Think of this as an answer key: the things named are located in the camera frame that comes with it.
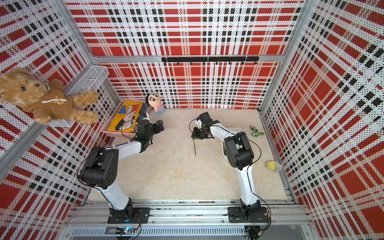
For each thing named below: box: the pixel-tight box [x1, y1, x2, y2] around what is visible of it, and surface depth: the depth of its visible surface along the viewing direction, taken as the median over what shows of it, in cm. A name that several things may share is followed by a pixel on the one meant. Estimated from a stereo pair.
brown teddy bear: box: [0, 67, 99, 125], surface depth 54 cm
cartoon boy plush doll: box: [145, 92, 166, 115], surface depth 113 cm
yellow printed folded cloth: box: [107, 100, 143, 133], surface depth 109 cm
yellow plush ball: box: [264, 160, 276, 170], surface depth 89 cm
